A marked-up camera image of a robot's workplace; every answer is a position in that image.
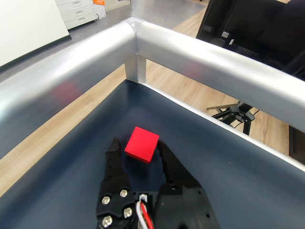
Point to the black tripod stand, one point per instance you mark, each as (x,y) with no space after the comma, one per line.
(238,112)

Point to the white drawer cabinet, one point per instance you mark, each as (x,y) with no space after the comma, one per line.
(76,12)

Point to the orange labelled box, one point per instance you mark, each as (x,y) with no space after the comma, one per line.
(98,2)

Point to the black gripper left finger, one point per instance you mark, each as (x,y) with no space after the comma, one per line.
(112,181)

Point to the black office chair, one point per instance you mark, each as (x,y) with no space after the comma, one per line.
(262,23)

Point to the red cube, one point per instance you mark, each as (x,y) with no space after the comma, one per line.
(141,144)

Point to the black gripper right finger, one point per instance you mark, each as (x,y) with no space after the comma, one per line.
(183,202)

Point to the dark furniture panel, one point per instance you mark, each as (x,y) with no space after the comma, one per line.
(297,145)

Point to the dark blue mat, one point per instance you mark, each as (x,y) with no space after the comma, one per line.
(214,179)

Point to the silver metal cart frame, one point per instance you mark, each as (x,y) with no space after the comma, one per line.
(166,43)

